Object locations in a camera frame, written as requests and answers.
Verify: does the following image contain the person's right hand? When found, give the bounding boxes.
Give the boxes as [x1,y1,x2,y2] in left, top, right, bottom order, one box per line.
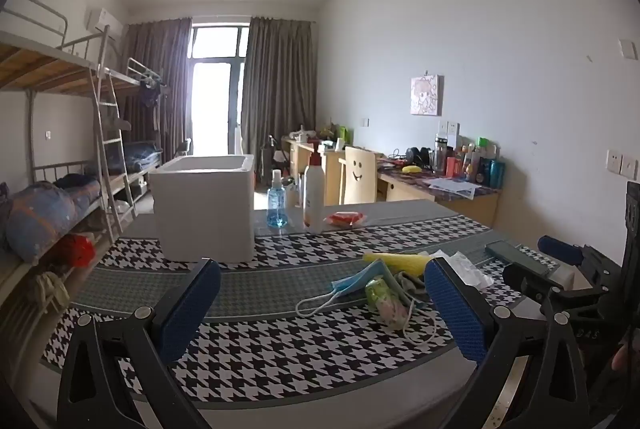
[612,343,632,372]

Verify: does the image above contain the white double wall socket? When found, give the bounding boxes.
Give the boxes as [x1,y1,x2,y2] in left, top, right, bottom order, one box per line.
[606,149,640,178]

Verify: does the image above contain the printed papers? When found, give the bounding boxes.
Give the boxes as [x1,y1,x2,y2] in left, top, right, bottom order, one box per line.
[429,178,477,199]

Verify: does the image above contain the grey cloth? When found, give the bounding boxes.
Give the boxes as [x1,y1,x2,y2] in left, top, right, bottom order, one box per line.
[395,271,432,308]

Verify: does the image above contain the wooden smiley chair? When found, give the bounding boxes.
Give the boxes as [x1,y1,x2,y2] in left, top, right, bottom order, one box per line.
[340,146,386,206]

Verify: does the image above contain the blue patterned quilt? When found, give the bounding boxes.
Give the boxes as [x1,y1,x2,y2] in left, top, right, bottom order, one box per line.
[6,182,101,265]

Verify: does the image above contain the row of toiletry bottles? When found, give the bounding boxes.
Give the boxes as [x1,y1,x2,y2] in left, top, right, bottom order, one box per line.
[445,136,507,190]

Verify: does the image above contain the brown curtain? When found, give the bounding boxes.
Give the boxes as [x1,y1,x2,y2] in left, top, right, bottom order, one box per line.
[121,18,193,160]
[241,16,319,156]

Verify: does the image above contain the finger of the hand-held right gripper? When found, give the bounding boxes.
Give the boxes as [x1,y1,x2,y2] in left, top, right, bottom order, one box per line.
[502,261,568,306]
[537,235,623,290]

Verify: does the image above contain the blue spray bottle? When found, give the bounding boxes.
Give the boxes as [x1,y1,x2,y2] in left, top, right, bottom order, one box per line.
[266,169,290,228]

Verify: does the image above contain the houndstooth tablecloth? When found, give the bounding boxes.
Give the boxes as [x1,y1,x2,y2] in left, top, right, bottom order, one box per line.
[42,199,568,429]

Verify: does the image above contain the yellow foam net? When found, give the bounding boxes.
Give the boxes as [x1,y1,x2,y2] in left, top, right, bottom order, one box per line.
[362,251,437,278]

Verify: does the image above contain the pink wall picture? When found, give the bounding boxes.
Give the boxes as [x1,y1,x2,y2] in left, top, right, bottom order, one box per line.
[410,74,443,116]

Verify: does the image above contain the light wooden desk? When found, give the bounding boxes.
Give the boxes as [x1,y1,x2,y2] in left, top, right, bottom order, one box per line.
[281,136,351,206]

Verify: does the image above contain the white air conditioner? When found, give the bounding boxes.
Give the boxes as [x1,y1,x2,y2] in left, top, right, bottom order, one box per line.
[86,8,124,41]

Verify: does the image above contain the cream cloth bundle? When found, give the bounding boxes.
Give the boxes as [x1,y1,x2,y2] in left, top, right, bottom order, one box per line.
[34,271,71,316]

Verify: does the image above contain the green pink printed pouch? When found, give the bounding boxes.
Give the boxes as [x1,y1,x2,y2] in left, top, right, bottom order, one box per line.
[365,276,436,351]

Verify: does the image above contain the blue face mask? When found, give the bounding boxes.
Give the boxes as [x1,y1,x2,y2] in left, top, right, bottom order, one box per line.
[295,259,402,319]

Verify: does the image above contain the metal bed ladder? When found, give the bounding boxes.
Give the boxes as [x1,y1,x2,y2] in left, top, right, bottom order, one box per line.
[90,24,138,235]

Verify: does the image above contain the white lotion bottle red cap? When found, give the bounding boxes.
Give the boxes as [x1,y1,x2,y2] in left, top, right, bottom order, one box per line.
[303,152,326,234]

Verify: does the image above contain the wooden desk with patterned cover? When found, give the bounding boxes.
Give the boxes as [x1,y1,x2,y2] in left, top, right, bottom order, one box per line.
[375,159,503,231]

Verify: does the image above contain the red snack packet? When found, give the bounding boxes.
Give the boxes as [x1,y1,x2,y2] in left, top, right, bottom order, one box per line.
[324,210,368,228]

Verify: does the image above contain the glass balcony door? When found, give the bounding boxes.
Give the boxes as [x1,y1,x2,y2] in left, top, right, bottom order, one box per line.
[189,25,250,155]

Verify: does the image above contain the hanging dark clothes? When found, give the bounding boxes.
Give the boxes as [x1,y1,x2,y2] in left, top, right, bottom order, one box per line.
[139,82,166,110]

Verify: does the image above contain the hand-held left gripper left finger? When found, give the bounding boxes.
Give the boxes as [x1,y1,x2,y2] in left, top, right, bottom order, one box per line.
[57,257,222,429]

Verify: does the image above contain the black smartphone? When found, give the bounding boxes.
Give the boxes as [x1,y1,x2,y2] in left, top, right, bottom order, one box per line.
[484,240,553,280]

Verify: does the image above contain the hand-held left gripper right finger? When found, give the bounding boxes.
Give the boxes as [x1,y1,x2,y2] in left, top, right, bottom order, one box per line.
[424,257,596,429]

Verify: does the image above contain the white foam box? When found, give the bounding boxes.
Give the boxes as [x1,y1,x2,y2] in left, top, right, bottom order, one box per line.
[149,154,257,266]

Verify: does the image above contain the metal bunk bed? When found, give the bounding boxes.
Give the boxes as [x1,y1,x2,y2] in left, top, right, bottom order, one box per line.
[125,56,167,200]
[0,0,137,270]

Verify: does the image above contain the dark blue bedding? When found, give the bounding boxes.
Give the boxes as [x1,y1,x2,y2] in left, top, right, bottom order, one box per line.
[122,142,164,175]

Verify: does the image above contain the red bag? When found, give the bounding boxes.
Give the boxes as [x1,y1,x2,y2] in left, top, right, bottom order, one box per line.
[64,234,97,268]

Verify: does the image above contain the black headphones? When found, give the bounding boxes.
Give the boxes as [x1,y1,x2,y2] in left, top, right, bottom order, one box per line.
[405,146,435,170]

